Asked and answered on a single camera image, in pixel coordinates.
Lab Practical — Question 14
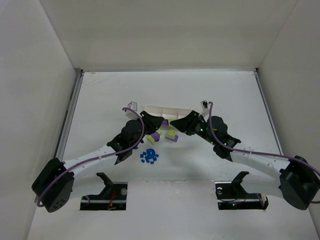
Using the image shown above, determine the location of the purple lego brick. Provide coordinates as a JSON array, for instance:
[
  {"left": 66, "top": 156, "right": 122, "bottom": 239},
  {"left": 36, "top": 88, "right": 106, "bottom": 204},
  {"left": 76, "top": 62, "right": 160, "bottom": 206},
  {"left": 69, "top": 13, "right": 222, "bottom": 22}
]
[{"left": 161, "top": 119, "right": 169, "bottom": 126}]

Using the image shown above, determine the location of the purple oval lego piece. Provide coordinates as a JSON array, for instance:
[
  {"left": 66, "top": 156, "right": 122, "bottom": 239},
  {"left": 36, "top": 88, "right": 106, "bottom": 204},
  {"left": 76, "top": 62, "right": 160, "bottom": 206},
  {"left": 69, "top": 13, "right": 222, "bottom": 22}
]
[{"left": 151, "top": 132, "right": 161, "bottom": 143}]

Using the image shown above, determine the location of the green curved lego piece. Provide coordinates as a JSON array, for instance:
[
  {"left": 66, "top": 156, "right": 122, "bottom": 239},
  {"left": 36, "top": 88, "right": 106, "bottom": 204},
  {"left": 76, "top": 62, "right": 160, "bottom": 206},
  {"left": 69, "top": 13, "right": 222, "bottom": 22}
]
[{"left": 147, "top": 135, "right": 156, "bottom": 145}]

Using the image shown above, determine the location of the purple lego plate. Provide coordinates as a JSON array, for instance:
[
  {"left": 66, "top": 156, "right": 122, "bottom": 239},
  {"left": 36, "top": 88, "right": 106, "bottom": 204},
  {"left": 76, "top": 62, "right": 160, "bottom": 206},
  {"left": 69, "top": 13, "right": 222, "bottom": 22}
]
[{"left": 165, "top": 135, "right": 179, "bottom": 143}]

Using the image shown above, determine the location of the green lego brick with step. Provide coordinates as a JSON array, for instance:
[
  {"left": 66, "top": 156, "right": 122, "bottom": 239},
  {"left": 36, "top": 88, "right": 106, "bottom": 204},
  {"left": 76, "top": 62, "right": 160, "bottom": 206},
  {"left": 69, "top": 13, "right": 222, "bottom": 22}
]
[{"left": 165, "top": 129, "right": 176, "bottom": 137}]

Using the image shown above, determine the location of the blue arch lego piece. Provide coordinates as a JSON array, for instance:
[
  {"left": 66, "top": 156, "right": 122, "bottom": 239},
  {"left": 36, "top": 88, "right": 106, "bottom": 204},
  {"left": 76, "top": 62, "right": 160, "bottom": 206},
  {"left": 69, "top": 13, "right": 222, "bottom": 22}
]
[{"left": 145, "top": 148, "right": 156, "bottom": 160}]

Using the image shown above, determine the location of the green square lego brick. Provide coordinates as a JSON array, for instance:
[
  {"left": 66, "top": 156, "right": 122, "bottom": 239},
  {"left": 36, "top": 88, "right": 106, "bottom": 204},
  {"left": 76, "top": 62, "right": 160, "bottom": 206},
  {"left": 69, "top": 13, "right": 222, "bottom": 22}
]
[{"left": 168, "top": 118, "right": 175, "bottom": 125}]

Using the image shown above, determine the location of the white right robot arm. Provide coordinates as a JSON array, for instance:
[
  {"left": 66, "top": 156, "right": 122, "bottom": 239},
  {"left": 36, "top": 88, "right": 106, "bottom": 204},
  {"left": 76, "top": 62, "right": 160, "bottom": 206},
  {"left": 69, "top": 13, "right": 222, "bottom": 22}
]
[{"left": 170, "top": 111, "right": 320, "bottom": 210}]

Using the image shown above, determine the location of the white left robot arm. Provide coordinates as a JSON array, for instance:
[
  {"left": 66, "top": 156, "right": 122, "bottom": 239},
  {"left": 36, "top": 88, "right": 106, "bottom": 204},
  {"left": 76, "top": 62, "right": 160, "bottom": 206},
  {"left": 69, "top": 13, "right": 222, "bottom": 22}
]
[{"left": 31, "top": 107, "right": 165, "bottom": 213}]

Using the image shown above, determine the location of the pile of small blue legos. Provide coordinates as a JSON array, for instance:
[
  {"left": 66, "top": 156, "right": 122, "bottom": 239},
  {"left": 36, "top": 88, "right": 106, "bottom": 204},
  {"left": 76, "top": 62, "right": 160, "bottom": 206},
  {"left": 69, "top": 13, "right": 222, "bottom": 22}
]
[{"left": 140, "top": 151, "right": 159, "bottom": 165}]

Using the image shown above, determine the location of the white divided sorting tray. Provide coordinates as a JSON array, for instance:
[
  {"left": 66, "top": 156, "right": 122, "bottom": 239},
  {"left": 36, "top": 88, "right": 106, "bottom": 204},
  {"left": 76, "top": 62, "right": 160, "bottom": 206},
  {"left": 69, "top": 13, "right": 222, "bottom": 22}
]
[{"left": 144, "top": 105, "right": 193, "bottom": 120}]

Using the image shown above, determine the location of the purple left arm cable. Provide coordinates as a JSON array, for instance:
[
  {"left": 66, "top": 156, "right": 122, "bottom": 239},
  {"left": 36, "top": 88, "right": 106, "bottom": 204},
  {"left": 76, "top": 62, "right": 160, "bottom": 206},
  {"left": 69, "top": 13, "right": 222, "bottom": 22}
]
[{"left": 36, "top": 107, "right": 145, "bottom": 208}]

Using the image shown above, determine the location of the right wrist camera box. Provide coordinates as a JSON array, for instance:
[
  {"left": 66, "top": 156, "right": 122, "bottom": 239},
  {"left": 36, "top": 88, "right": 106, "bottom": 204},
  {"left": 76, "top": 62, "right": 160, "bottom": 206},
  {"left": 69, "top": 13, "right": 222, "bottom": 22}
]
[{"left": 200, "top": 100, "right": 210, "bottom": 117}]

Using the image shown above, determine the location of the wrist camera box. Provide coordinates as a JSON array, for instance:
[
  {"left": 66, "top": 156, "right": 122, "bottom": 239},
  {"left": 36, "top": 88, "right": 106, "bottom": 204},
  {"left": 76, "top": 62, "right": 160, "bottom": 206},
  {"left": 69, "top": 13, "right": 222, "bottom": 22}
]
[
  {"left": 125, "top": 101, "right": 138, "bottom": 120},
  {"left": 200, "top": 100, "right": 210, "bottom": 117}
]

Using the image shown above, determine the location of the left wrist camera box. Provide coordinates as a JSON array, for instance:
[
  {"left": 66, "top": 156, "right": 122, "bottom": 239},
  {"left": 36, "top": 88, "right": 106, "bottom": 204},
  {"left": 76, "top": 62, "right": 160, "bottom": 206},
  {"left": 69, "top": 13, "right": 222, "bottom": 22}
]
[{"left": 125, "top": 101, "right": 138, "bottom": 120}]

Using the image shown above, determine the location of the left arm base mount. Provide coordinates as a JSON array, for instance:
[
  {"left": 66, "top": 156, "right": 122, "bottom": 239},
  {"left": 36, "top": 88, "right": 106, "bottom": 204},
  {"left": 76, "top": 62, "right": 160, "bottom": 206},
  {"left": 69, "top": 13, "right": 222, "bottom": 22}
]
[{"left": 80, "top": 172, "right": 128, "bottom": 211}]

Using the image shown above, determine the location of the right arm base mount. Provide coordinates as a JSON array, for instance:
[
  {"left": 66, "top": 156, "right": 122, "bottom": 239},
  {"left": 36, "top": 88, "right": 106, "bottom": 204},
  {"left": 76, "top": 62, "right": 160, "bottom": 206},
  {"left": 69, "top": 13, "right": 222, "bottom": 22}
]
[{"left": 215, "top": 171, "right": 269, "bottom": 211}]

